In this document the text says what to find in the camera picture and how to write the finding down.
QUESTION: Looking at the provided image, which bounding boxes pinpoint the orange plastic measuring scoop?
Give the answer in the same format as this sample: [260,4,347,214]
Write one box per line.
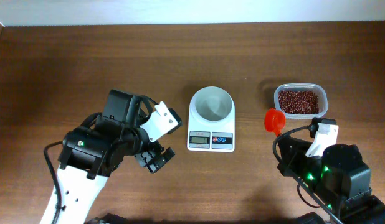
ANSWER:
[264,108,286,136]

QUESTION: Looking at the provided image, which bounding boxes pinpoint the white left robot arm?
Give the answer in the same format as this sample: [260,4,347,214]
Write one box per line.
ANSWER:
[41,89,182,223]

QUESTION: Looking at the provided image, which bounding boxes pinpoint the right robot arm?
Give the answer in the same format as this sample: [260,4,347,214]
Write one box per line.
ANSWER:
[275,136,385,223]

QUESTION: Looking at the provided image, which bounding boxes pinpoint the white digital kitchen scale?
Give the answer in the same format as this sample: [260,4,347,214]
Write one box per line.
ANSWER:
[187,93,236,152]

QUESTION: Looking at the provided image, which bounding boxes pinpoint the red beans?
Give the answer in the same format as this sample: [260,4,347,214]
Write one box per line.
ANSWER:
[278,90,320,114]

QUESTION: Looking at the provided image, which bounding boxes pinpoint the white round bowl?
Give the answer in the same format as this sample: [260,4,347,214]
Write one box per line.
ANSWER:
[193,86,232,121]

